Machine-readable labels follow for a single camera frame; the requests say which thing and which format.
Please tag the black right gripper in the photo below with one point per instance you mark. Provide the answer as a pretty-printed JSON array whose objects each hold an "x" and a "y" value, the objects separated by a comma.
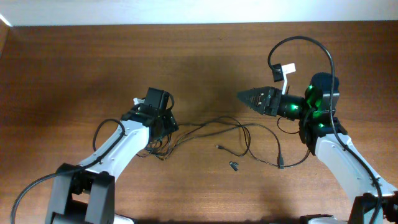
[{"x": 267, "y": 92}]

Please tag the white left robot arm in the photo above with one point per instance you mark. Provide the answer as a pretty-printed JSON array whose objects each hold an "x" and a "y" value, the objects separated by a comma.
[{"x": 85, "y": 193}]

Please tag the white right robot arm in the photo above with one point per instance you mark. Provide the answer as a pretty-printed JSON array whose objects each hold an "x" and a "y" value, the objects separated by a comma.
[{"x": 374, "y": 199}]

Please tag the small black adapter plug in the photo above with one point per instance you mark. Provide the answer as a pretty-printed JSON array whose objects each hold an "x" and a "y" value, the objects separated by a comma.
[{"x": 234, "y": 165}]

